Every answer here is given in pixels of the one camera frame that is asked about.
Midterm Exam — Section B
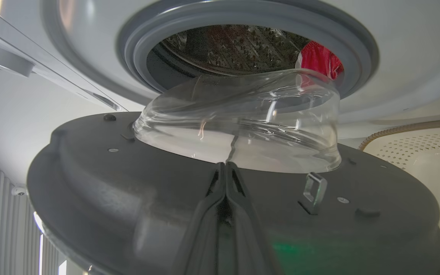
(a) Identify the white front-load washing machine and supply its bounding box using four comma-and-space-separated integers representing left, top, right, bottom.
0, 0, 440, 140

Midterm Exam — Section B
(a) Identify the white washing machine dial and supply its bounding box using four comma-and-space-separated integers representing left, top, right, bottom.
0, 41, 36, 78

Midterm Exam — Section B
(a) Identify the red garment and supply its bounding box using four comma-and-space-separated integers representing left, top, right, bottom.
299, 41, 345, 81

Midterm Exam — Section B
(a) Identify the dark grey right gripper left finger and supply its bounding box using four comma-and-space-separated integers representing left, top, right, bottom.
172, 162, 226, 275

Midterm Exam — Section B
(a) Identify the cream perforated laundry basket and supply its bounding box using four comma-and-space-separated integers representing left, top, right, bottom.
359, 118, 440, 275

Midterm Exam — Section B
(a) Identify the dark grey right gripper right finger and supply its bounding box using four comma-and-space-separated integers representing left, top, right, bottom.
226, 162, 282, 275

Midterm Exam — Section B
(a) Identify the dark grey glass washer door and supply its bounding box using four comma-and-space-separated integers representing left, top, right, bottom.
26, 69, 440, 275

